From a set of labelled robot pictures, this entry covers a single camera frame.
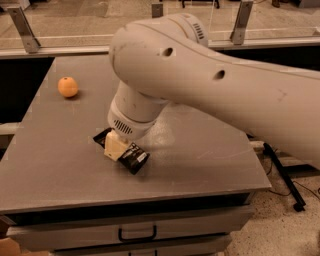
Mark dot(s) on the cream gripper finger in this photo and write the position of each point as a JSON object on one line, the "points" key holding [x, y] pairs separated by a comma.
{"points": [[115, 145]]}

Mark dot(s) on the black rxbar chocolate wrapper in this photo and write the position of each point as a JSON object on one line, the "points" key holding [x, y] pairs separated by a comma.
{"points": [[134, 157]]}

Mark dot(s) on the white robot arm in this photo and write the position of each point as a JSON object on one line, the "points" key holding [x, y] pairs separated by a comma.
{"points": [[167, 59]]}

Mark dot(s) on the orange fruit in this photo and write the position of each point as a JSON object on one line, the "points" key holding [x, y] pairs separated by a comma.
{"points": [[67, 87]]}

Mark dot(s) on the grey upper drawer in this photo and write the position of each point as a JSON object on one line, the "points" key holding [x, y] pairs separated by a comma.
{"points": [[96, 232]]}

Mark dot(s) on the grey drawer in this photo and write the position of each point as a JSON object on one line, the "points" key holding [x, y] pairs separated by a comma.
{"points": [[96, 232], [186, 246]]}

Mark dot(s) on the grey lower drawer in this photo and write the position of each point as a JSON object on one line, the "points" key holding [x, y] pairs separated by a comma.
{"points": [[186, 246]]}

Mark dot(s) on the cardboard box corner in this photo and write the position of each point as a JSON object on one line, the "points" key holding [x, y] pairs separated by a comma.
{"points": [[9, 247]]}

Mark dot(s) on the black metal floor bar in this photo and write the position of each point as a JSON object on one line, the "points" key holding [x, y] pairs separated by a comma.
{"points": [[300, 203]]}

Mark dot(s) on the black drawer handle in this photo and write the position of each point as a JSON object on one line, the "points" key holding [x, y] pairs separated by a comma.
{"points": [[137, 234]]}

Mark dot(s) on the middle metal railing bracket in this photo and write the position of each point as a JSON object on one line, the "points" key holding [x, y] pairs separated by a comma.
{"points": [[157, 10]]}

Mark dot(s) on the metal railing bracket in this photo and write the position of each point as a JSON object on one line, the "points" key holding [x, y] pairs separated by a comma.
{"points": [[30, 42], [157, 10], [238, 33]]}

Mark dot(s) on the white horizontal rail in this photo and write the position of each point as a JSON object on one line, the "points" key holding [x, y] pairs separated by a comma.
{"points": [[44, 52]]}

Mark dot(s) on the left metal railing bracket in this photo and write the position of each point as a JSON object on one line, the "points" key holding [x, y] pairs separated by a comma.
{"points": [[30, 42]]}

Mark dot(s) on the right metal railing bracket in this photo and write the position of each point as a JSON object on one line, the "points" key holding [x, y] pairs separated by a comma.
{"points": [[238, 33]]}

